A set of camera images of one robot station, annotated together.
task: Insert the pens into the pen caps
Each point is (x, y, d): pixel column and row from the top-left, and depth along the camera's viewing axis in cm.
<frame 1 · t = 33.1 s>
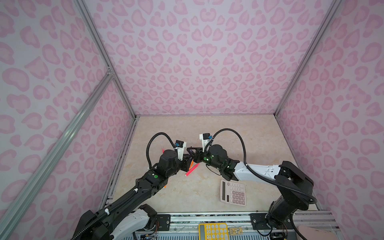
left hand: (192, 154, 78), fingers open
right hand: (187, 149, 77), fingers closed
pink highlighter pen left: (188, 173, 92), on the table
pink desk calculator: (233, 192, 82), point 2 cm above the table

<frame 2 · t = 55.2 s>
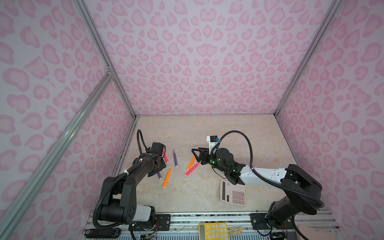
left hand: (158, 164, 90), fingers closed
right hand: (194, 149, 78), fingers open
purple highlighter pen middle: (175, 160, 97), on the table
orange highlighter pen lower: (166, 179, 89), on the table
the other named things where they were.

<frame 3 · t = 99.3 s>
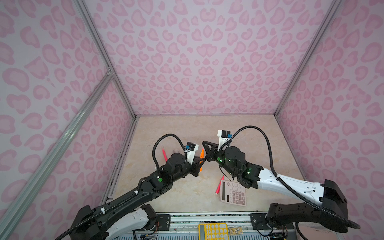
left hand: (205, 157, 72), fingers closed
right hand: (202, 142, 69), fingers closed
pink highlighter pen left: (218, 188, 84), point 3 cm above the table
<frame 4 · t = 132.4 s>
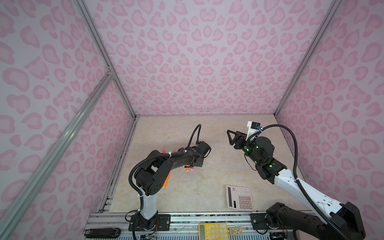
left hand: (196, 158, 95), fingers closed
right hand: (231, 131, 73), fingers open
pink desk calculator: (239, 198, 80), point 3 cm above the table
